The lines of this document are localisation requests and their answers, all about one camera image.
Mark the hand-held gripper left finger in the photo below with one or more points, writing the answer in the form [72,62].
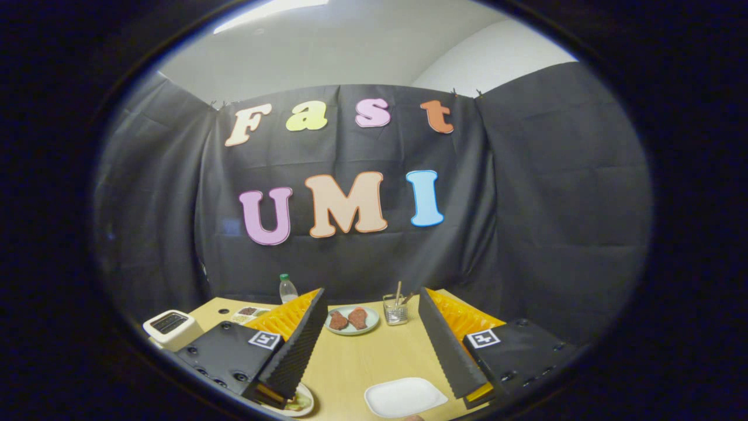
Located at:
[304,339]

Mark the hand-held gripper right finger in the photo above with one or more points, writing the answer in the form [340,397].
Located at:
[444,342]

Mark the brown meat piece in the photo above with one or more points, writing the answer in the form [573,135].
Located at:
[338,321]
[357,318]

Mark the pale green round plate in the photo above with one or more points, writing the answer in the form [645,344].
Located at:
[352,332]

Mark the clear plastic water bottle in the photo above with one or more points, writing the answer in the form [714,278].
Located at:
[287,291]

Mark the small cream round plate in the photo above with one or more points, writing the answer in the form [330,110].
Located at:
[308,393]

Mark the clear glass cup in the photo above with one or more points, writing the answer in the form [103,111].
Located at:
[395,316]

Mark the white divided condiment dish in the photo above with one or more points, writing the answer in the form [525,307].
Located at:
[245,313]

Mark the long wooden stick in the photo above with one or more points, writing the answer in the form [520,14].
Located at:
[398,292]

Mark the white rectangular plate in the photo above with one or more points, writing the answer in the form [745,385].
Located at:
[403,397]

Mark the white toaster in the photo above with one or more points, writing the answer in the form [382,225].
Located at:
[175,336]

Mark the black backdrop cloth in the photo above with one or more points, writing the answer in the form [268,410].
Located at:
[537,193]

